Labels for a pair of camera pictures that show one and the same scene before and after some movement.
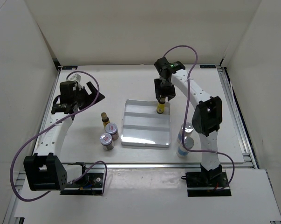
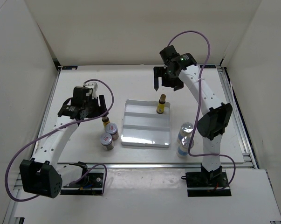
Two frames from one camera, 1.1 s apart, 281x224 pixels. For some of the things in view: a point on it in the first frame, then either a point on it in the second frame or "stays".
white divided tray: (142, 125) stays
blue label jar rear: (188, 129) stays
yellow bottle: (161, 107) stays
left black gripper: (91, 98) to (100, 111)
